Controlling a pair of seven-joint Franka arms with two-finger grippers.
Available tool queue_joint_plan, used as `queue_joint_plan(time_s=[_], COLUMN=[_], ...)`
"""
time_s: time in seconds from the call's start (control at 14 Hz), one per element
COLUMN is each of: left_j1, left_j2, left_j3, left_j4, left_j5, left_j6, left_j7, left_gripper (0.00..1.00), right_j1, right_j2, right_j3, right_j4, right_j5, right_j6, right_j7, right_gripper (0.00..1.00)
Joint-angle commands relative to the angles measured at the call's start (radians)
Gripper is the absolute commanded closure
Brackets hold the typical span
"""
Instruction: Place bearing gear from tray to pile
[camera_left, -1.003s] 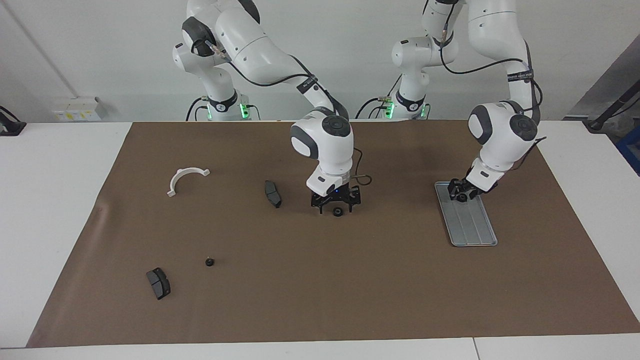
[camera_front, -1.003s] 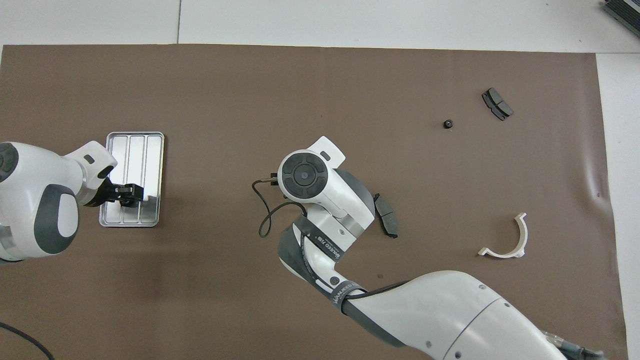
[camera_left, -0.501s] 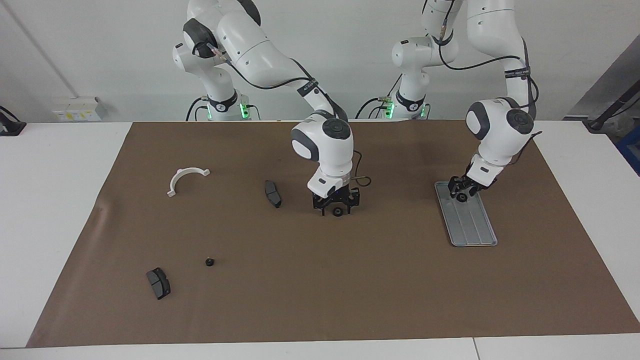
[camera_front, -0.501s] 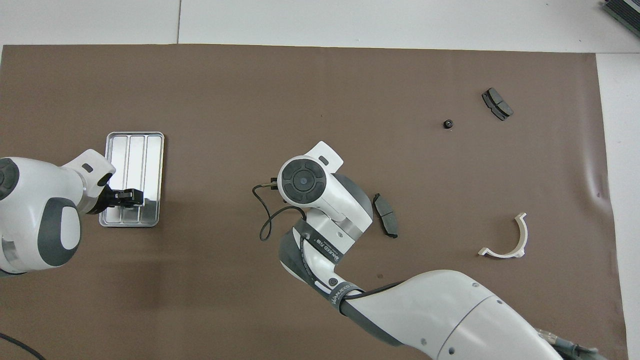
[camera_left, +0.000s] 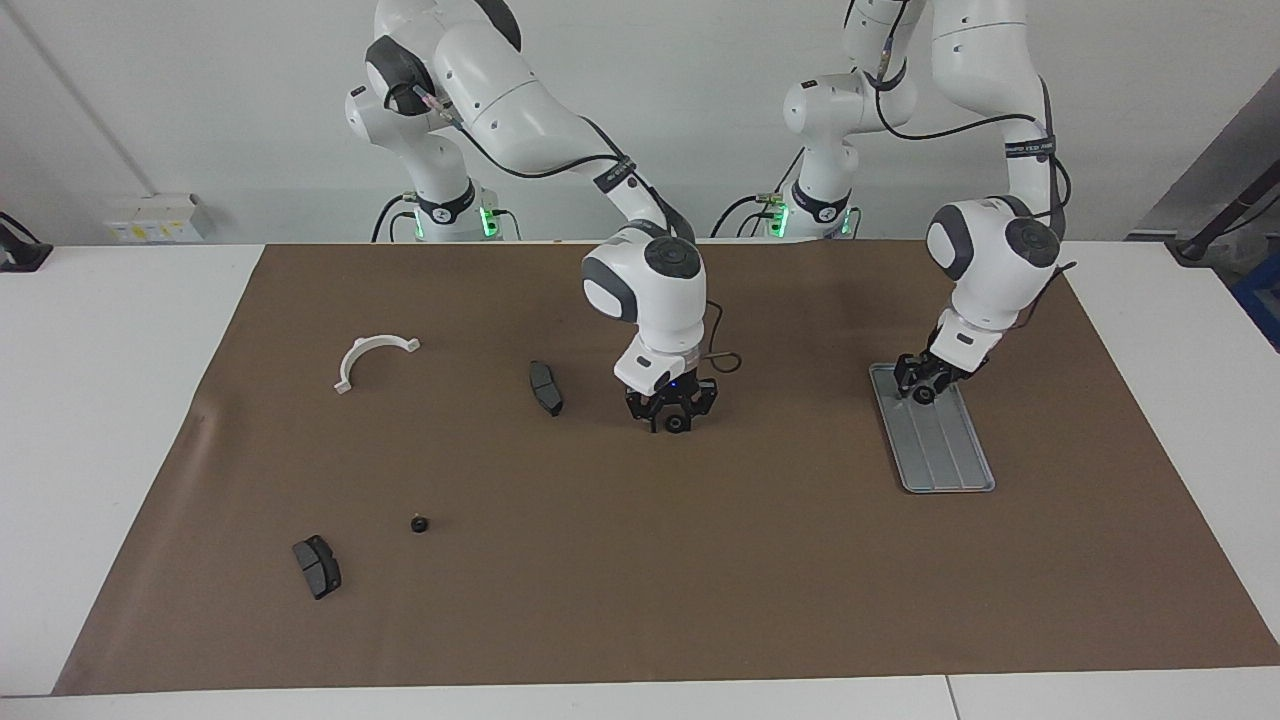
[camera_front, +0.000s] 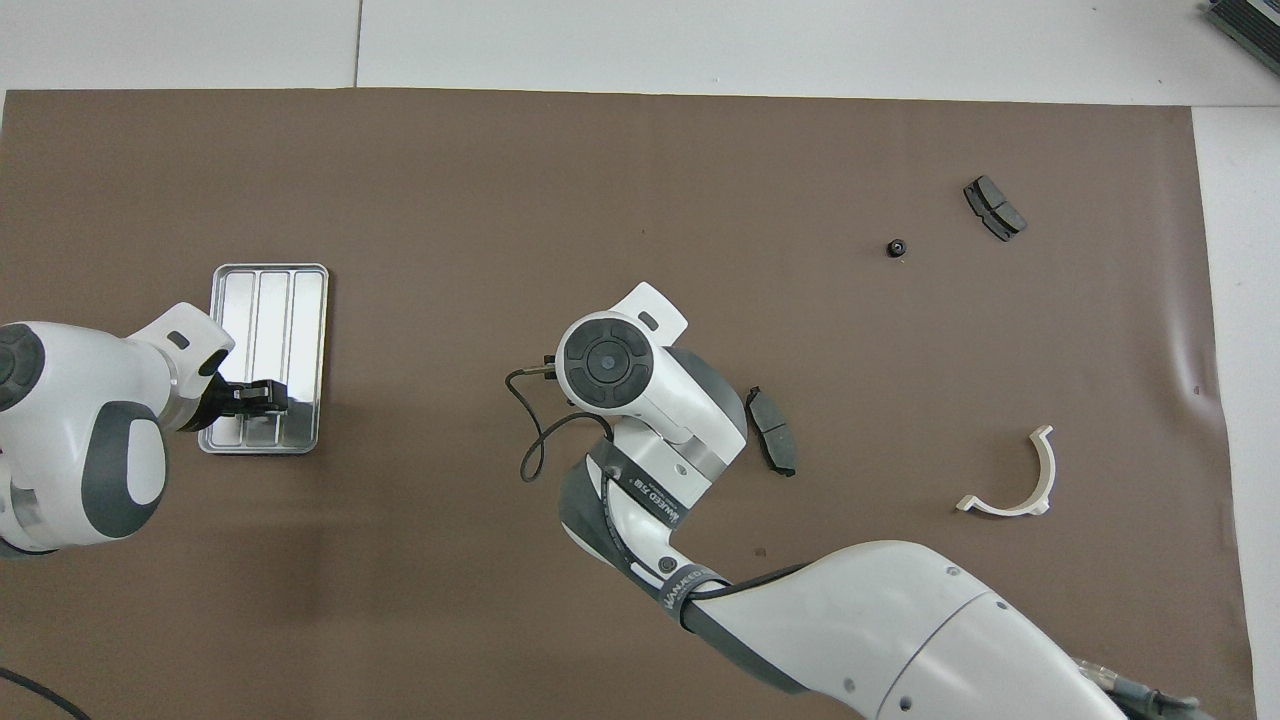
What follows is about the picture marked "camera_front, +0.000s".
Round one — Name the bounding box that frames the brown table mat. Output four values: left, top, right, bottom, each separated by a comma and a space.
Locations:
0, 88, 1259, 720

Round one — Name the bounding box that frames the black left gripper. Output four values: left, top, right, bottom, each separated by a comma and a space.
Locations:
180, 378, 291, 433

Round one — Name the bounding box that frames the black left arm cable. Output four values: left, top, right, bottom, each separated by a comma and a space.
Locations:
0, 668, 93, 720

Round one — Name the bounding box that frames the white curved plastic bracket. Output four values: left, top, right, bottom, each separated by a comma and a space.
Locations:
955, 425, 1057, 518

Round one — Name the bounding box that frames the grey ribbed device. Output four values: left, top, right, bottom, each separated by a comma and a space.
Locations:
1205, 0, 1280, 76

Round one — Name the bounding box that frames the short dark grey brake pad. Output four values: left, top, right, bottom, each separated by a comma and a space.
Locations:
963, 175, 1028, 243

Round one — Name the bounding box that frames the long dark grey brake pad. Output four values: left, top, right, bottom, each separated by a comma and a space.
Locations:
745, 386, 799, 478

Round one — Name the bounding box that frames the silver metal tray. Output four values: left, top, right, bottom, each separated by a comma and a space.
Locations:
197, 263, 331, 456

